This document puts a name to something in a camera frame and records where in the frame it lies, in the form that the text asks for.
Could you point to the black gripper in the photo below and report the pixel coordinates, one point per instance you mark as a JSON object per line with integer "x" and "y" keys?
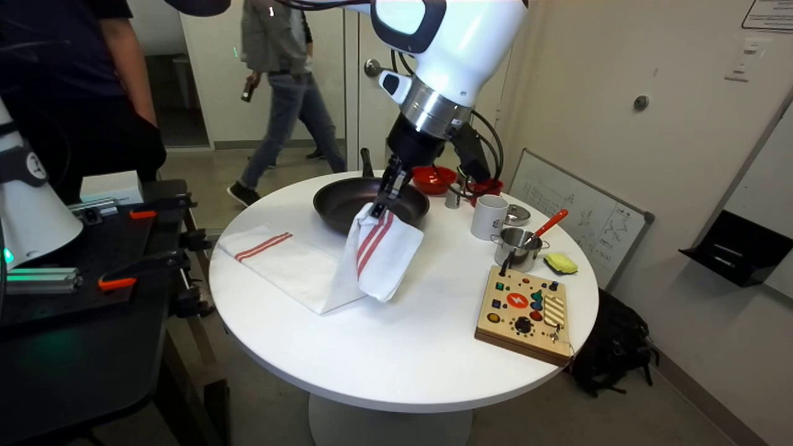
{"x": 413, "y": 148}

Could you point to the black frying pan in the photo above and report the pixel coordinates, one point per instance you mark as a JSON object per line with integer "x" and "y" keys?
{"x": 348, "y": 202}

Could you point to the white towel red stripes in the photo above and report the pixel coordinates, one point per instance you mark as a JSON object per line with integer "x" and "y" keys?
{"x": 373, "y": 255}

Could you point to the red bowl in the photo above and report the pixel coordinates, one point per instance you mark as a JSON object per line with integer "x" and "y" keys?
{"x": 436, "y": 179}

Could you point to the small grey shaker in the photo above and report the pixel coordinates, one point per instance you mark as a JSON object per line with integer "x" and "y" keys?
{"x": 451, "y": 198}

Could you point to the white door with window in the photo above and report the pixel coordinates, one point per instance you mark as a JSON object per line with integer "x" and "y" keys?
{"x": 367, "y": 124}

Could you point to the red mug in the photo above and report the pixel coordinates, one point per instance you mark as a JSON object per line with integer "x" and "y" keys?
{"x": 486, "y": 188}

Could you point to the white mug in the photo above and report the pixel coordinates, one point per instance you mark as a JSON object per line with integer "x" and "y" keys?
{"x": 486, "y": 219}

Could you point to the small steel cup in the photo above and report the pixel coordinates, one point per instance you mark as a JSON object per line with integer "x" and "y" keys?
{"x": 519, "y": 215}

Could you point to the small steel saucepan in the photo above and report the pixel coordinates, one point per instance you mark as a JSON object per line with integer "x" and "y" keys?
{"x": 519, "y": 247}

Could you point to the walking person grey top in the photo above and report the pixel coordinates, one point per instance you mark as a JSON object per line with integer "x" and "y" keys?
{"x": 280, "y": 101}

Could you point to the wooden board colourful pieces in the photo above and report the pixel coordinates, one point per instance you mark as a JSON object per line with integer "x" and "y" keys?
{"x": 523, "y": 317}

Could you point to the yellow green sponge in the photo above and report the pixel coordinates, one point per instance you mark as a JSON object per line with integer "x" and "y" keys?
{"x": 560, "y": 263}

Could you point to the leaning framed whiteboard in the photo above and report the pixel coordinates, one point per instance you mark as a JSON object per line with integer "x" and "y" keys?
{"x": 577, "y": 215}

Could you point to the black clamp orange tip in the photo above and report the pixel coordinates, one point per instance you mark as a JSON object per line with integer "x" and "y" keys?
{"x": 115, "y": 283}
{"x": 141, "y": 217}

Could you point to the black backpack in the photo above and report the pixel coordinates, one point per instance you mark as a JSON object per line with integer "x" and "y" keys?
{"x": 611, "y": 347}

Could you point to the white box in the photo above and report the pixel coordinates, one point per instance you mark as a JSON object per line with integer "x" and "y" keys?
{"x": 113, "y": 188}

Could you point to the seated person blue jeans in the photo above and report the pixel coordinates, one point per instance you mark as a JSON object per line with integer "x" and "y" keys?
{"x": 76, "y": 91}

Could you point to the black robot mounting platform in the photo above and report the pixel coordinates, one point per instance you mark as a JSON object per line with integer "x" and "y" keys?
{"x": 76, "y": 363}

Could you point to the round grey wall knob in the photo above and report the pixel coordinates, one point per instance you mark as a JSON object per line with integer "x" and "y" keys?
{"x": 639, "y": 103}

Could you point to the black wall tray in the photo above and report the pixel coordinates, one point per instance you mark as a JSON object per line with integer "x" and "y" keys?
{"x": 734, "y": 248}

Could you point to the aluminium rail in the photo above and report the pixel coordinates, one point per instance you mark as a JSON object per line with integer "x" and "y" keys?
{"x": 40, "y": 280}

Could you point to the white wall switch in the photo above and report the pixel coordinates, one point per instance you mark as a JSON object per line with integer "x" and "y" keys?
{"x": 742, "y": 63}

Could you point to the framed wall sign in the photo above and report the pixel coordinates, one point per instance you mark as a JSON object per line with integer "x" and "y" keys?
{"x": 769, "y": 15}

